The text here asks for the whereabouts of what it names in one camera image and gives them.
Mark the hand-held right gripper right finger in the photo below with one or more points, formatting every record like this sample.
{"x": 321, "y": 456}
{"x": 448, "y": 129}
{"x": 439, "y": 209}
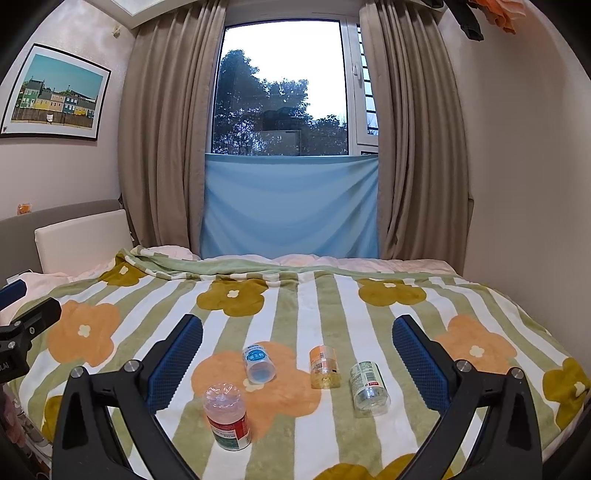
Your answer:
{"x": 418, "y": 364}

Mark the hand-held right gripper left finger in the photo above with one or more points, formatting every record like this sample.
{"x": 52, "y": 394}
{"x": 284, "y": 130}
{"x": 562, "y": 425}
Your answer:
{"x": 178, "y": 362}

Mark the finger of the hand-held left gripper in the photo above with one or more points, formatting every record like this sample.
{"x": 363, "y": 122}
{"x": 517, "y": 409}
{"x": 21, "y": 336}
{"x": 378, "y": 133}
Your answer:
{"x": 13, "y": 291}
{"x": 39, "y": 316}

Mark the grey bed headboard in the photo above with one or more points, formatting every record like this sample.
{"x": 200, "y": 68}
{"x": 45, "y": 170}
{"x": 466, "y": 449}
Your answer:
{"x": 14, "y": 240}

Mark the bottle with green white label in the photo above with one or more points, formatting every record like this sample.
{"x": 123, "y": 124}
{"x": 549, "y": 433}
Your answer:
{"x": 368, "y": 387}

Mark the pale patterned cloth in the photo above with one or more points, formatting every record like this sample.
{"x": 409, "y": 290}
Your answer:
{"x": 14, "y": 427}

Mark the bottle with red label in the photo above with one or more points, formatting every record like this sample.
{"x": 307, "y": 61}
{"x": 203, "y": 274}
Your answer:
{"x": 228, "y": 422}

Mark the bottle with blue label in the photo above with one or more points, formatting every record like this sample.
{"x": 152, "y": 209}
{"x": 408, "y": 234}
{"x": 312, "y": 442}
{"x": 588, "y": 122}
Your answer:
{"x": 258, "y": 362}

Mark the small orange object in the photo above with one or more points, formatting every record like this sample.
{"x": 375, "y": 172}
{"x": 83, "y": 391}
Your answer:
{"x": 24, "y": 209}

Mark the white headboard cushion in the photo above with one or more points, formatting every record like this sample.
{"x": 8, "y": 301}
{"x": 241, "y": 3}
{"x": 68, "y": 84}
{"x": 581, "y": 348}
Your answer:
{"x": 81, "y": 242}

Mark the bottle with orange label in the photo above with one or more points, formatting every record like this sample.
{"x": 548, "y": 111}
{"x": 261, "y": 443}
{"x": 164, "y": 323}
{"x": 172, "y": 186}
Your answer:
{"x": 324, "y": 367}

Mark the white quilt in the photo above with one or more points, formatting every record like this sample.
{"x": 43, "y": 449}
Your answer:
{"x": 369, "y": 264}

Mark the striped floral blanket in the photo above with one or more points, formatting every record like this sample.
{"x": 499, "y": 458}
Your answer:
{"x": 295, "y": 318}

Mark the light blue cloth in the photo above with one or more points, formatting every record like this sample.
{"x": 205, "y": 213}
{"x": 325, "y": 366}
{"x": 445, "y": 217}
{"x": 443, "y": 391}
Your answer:
{"x": 288, "y": 205}

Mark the framed houses picture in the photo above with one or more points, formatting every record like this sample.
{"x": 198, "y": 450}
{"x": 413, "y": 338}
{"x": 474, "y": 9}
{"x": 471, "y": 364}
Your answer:
{"x": 55, "y": 94}

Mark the beige curtain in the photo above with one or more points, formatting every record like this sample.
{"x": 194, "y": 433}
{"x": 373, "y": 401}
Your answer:
{"x": 161, "y": 138}
{"x": 415, "y": 138}

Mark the white framed window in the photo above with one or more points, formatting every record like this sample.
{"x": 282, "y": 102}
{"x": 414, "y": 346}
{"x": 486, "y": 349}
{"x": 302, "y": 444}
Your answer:
{"x": 281, "y": 87}

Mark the black hanging object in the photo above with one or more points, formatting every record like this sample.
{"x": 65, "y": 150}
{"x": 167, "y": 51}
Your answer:
{"x": 468, "y": 21}

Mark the orange fabric flower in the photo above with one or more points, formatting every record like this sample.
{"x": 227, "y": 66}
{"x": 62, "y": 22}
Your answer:
{"x": 498, "y": 14}

